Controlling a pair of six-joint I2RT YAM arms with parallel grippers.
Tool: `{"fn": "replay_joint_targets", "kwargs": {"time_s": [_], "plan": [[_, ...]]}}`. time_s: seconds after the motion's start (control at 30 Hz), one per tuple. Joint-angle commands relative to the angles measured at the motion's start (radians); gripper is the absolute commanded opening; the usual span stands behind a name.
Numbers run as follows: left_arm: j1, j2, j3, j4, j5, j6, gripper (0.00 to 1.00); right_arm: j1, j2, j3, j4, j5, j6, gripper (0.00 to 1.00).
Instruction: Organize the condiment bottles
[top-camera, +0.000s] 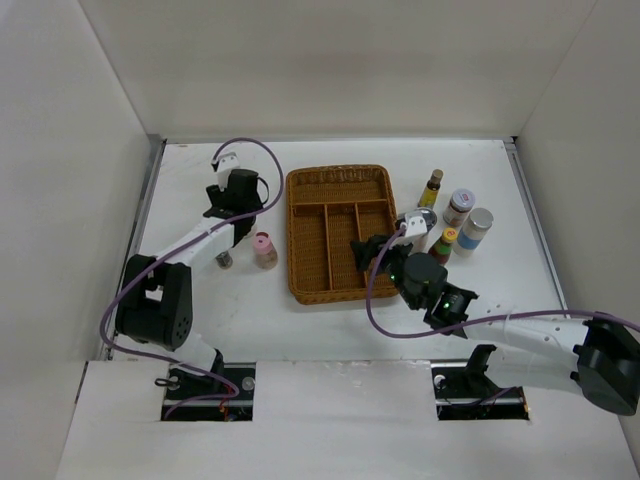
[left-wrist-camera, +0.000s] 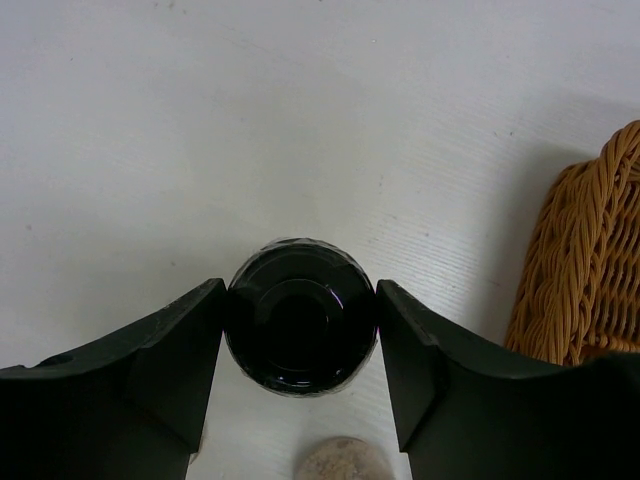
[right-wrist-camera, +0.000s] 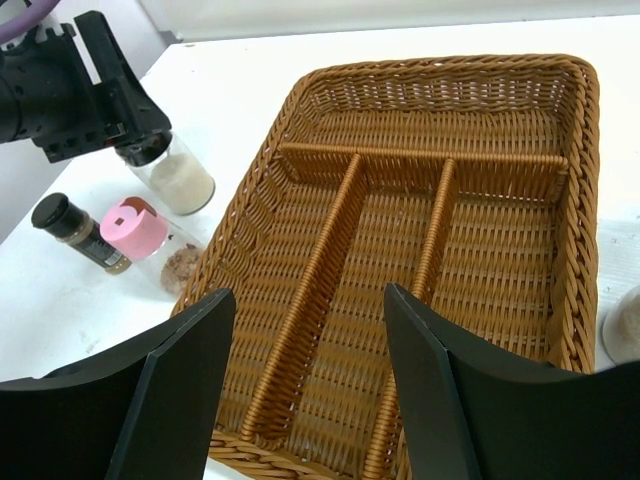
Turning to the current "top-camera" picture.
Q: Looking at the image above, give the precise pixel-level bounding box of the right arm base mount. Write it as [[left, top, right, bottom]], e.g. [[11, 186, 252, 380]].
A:
[[431, 344, 529, 421]]

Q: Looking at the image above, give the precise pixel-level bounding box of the red sauce bottle yellow cap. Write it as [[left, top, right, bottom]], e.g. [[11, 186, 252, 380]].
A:
[[428, 227, 458, 266]]

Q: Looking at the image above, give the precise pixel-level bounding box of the yellow oil bottle brown cap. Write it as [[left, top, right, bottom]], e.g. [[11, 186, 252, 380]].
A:
[[417, 169, 444, 208]]

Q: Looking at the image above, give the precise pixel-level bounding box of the pink cap spice jar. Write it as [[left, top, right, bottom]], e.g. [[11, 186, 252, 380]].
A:
[[252, 232, 278, 270]]

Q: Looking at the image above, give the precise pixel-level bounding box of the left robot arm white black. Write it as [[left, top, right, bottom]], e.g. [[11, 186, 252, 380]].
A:
[[115, 168, 263, 399]]

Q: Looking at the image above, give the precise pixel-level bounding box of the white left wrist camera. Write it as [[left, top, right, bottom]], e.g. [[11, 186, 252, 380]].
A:
[[211, 152, 240, 190]]

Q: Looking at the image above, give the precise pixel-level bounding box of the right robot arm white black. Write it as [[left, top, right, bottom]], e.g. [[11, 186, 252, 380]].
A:
[[350, 230, 639, 416]]

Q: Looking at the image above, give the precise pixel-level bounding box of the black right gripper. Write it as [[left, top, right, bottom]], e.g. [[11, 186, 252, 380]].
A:
[[350, 233, 422, 310]]

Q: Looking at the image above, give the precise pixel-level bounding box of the brown wicker divided basket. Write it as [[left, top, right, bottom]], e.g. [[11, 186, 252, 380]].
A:
[[286, 164, 396, 305]]

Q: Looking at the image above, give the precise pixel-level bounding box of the red label white lid jar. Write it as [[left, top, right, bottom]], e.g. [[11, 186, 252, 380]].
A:
[[443, 188, 476, 228]]

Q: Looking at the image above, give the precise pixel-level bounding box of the silver lid blue label jar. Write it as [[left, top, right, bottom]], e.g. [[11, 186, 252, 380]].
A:
[[453, 208, 494, 257]]

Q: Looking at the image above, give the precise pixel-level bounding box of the clear lid powder jar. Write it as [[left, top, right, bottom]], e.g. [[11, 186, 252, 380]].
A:
[[413, 207, 438, 252]]

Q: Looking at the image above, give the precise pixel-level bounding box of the black cap pepper shaker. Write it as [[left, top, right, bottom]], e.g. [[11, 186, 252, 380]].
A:
[[215, 250, 233, 270]]

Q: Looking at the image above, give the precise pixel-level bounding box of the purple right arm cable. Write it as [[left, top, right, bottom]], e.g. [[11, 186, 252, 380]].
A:
[[365, 228, 640, 340]]

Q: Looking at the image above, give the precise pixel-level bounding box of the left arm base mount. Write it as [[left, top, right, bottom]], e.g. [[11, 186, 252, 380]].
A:
[[154, 363, 257, 422]]

